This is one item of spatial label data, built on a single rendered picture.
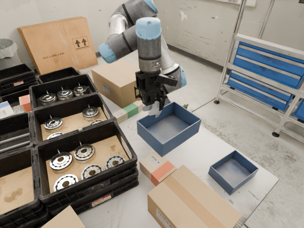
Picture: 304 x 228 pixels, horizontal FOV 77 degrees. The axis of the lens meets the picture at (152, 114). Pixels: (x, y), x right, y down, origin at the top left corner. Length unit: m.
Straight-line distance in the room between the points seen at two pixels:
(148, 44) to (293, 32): 2.70
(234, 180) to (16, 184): 1.05
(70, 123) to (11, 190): 0.45
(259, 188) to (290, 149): 1.44
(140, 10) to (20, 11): 2.85
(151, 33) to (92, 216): 0.81
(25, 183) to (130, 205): 0.49
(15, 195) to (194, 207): 0.75
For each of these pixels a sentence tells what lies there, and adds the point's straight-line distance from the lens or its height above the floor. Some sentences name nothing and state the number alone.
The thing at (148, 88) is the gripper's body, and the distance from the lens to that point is 0.66.
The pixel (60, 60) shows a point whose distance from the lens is 3.74.
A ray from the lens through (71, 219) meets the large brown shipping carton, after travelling 0.82.
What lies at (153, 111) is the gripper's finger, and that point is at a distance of 0.72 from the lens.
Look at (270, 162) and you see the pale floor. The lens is 2.33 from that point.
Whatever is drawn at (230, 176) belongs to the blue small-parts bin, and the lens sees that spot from 1.15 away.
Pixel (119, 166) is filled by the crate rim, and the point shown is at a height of 0.93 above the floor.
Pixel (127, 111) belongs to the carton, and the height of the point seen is 0.76.
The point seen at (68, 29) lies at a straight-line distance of 3.76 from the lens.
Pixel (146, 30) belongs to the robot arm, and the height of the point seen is 1.45.
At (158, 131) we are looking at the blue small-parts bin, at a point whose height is 1.07.
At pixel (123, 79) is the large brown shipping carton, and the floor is 0.90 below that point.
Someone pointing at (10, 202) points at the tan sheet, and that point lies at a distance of 1.04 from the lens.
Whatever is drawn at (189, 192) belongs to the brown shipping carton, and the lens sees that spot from 0.87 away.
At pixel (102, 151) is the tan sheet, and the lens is 1.04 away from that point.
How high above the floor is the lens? 1.61
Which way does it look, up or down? 40 degrees down
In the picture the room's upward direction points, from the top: straight up
